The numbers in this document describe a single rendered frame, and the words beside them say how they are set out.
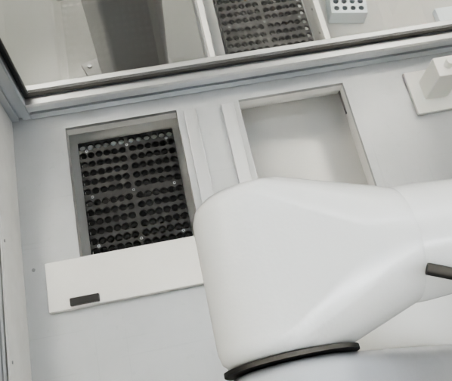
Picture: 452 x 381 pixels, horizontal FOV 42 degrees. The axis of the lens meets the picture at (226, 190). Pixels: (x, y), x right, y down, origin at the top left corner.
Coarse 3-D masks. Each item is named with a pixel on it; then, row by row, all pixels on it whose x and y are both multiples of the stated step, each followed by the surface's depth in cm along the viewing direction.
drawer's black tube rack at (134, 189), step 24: (144, 144) 110; (168, 144) 110; (96, 168) 108; (120, 168) 108; (144, 168) 108; (168, 168) 112; (96, 192) 109; (120, 192) 106; (144, 192) 107; (168, 192) 107; (96, 216) 104; (120, 216) 105; (144, 216) 105; (168, 216) 108; (96, 240) 106; (120, 240) 103; (144, 240) 103
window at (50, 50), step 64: (0, 0) 82; (64, 0) 84; (128, 0) 87; (192, 0) 90; (256, 0) 92; (320, 0) 96; (384, 0) 99; (448, 0) 103; (64, 64) 97; (128, 64) 101; (192, 64) 104
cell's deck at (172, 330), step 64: (384, 64) 113; (64, 128) 106; (384, 128) 108; (448, 128) 108; (64, 192) 101; (192, 192) 103; (64, 256) 97; (64, 320) 93; (128, 320) 93; (192, 320) 93
